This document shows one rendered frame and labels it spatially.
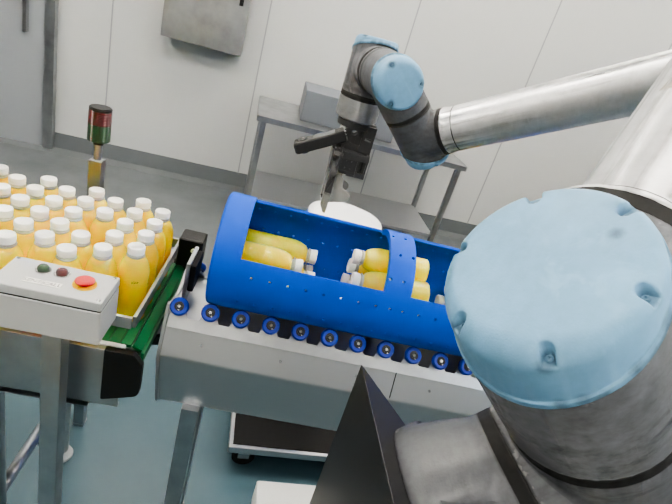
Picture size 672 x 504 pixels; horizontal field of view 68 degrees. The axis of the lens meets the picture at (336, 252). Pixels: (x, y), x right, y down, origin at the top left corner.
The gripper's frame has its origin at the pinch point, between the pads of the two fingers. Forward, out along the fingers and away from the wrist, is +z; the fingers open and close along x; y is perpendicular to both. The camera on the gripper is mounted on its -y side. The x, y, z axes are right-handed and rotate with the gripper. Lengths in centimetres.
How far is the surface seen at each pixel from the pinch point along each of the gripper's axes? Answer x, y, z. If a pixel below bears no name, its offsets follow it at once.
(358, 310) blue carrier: -9.7, 14.5, 20.7
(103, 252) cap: -10.6, -44.0, 19.8
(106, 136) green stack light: 38, -63, 11
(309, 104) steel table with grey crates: 259, -4, 30
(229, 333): -7.4, -13.8, 36.7
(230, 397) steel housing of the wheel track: -6, -10, 59
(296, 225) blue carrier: 16.9, -3.4, 15.1
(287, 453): 29, 16, 115
